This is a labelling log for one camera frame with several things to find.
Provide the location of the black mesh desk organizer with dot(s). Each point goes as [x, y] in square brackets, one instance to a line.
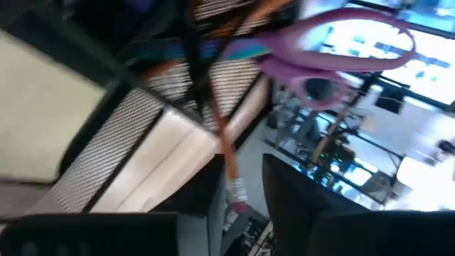
[106, 156]

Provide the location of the orange pencil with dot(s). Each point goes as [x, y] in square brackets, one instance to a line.
[263, 12]
[227, 149]

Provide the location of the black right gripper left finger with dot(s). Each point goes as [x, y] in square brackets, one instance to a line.
[89, 234]

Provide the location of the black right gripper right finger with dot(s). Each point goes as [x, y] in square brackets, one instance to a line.
[320, 231]

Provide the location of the yellow sticky note pad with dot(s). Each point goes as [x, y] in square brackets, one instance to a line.
[42, 106]

